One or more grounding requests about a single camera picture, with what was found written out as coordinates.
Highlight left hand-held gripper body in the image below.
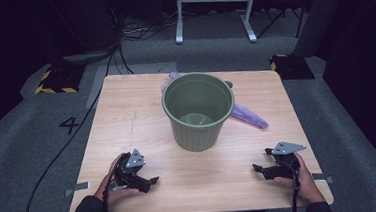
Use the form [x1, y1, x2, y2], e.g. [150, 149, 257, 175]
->
[112, 148, 149, 189]

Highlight right hand-held gripper black cable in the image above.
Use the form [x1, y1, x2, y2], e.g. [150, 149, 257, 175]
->
[281, 157, 305, 212]

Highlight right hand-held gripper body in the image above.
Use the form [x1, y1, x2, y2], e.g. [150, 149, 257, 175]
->
[270, 140, 309, 178]

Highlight long black floor cable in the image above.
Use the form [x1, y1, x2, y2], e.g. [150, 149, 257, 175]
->
[13, 44, 132, 212]

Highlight black tripod legs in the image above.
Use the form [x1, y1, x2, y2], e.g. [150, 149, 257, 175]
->
[254, 0, 307, 41]

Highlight green plastic bin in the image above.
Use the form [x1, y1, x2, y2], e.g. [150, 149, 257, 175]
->
[159, 69, 239, 155]

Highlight yellow black striped base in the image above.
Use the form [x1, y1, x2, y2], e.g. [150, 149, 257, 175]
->
[269, 51, 315, 82]
[33, 62, 88, 97]

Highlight grey metal table bracket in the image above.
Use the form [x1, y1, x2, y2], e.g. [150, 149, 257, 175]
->
[63, 181, 92, 198]
[311, 171, 334, 186]

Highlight grey column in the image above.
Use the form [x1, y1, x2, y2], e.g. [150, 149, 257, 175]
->
[289, 0, 357, 59]

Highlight bundle of floor cables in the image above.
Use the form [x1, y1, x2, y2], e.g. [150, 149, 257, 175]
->
[119, 11, 179, 42]

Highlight person's right hand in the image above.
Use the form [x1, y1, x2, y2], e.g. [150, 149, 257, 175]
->
[272, 150, 327, 208]

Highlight dark equipment stand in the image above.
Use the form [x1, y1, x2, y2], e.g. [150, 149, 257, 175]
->
[46, 0, 124, 68]

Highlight person's left hand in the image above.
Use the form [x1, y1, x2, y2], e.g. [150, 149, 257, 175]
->
[91, 152, 142, 207]

